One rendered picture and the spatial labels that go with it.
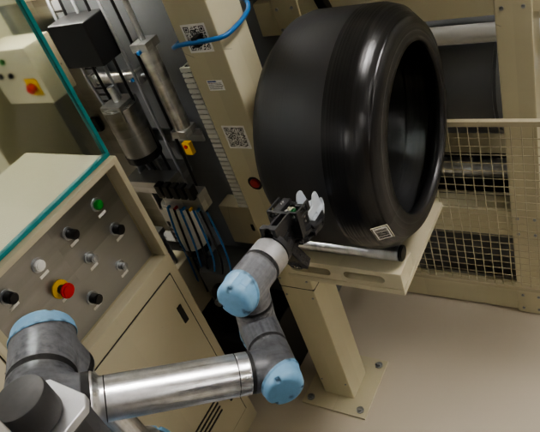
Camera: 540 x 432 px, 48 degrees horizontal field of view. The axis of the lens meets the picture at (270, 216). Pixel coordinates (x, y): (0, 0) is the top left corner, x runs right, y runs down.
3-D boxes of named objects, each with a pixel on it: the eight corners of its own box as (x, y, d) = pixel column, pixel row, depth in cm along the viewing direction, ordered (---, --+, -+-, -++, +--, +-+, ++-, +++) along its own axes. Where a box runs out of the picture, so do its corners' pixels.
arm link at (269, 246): (284, 282, 115) (249, 277, 119) (294, 267, 118) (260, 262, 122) (273, 251, 111) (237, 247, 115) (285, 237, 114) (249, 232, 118)
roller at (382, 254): (285, 231, 173) (292, 233, 176) (282, 246, 172) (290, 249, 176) (402, 243, 154) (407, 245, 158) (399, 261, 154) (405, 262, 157)
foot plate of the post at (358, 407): (302, 402, 238) (301, 399, 236) (328, 349, 254) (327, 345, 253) (365, 420, 223) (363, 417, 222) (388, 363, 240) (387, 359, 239)
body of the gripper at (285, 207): (310, 197, 121) (283, 231, 113) (320, 231, 125) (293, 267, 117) (279, 195, 125) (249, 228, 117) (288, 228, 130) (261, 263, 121)
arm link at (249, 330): (253, 374, 113) (242, 333, 107) (237, 334, 122) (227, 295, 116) (291, 360, 115) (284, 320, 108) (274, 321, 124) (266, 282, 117)
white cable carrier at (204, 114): (238, 207, 185) (178, 68, 157) (246, 196, 189) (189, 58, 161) (250, 207, 183) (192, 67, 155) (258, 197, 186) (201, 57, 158)
